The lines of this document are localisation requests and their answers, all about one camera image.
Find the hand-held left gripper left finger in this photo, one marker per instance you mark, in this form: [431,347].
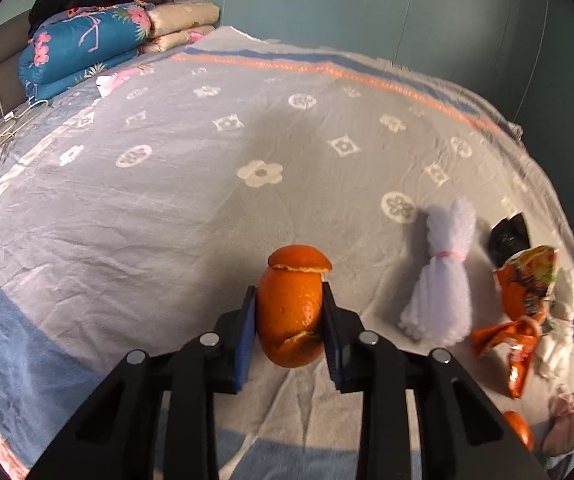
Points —
[247,340]

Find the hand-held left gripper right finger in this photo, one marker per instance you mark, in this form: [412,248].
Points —
[331,340]

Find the large orange peel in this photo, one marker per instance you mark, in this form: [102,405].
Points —
[287,310]

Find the white tissue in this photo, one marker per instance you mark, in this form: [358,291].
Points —
[559,345]

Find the grey patterned blanket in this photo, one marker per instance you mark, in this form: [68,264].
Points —
[167,210]

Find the orange snack wrapper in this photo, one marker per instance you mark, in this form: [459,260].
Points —
[522,290]

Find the crumpled black plastic bag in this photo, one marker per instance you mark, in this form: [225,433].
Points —
[509,240]

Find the small orange peel piece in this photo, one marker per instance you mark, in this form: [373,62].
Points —
[521,430]

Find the floral bed sheet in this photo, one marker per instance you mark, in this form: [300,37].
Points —
[569,420]

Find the folded blue floral quilt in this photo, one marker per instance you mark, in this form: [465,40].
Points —
[77,45]

